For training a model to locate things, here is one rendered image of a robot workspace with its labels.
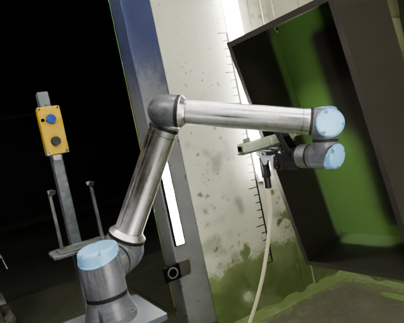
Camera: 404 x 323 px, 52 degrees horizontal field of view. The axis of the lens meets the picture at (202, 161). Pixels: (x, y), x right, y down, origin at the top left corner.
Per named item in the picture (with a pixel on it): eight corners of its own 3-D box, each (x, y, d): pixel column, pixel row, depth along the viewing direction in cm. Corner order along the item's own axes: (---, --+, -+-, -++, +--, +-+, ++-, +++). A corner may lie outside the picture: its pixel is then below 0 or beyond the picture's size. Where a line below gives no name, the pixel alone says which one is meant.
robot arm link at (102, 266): (77, 304, 143) (66, 255, 142) (98, 284, 160) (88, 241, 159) (118, 298, 140) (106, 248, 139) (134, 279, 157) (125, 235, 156)
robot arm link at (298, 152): (301, 147, 150) (317, 141, 156) (290, 147, 154) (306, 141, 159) (304, 170, 151) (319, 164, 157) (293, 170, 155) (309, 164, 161)
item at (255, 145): (251, 196, 165) (242, 140, 162) (243, 195, 169) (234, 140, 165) (326, 167, 193) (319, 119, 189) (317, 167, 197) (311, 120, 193)
